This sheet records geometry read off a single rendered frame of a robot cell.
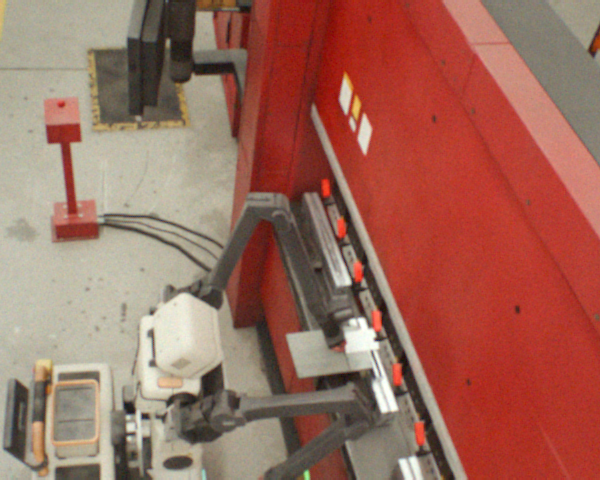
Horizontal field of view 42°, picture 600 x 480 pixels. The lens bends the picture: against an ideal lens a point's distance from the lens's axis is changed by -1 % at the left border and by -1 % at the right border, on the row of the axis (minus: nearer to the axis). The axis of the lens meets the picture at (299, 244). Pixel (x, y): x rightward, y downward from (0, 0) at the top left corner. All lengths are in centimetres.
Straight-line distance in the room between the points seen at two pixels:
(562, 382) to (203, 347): 105
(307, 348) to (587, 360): 137
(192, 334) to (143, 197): 241
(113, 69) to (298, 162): 253
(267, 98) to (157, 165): 191
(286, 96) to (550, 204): 161
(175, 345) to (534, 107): 118
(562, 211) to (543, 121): 21
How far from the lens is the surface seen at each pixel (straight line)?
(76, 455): 273
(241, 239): 240
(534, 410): 178
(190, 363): 231
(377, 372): 275
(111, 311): 408
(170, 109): 520
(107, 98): 529
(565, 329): 163
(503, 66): 180
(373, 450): 274
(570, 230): 154
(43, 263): 432
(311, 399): 225
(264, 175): 326
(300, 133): 315
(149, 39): 301
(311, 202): 327
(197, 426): 232
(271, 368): 384
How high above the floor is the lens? 323
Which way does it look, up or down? 47 degrees down
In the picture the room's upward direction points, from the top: 11 degrees clockwise
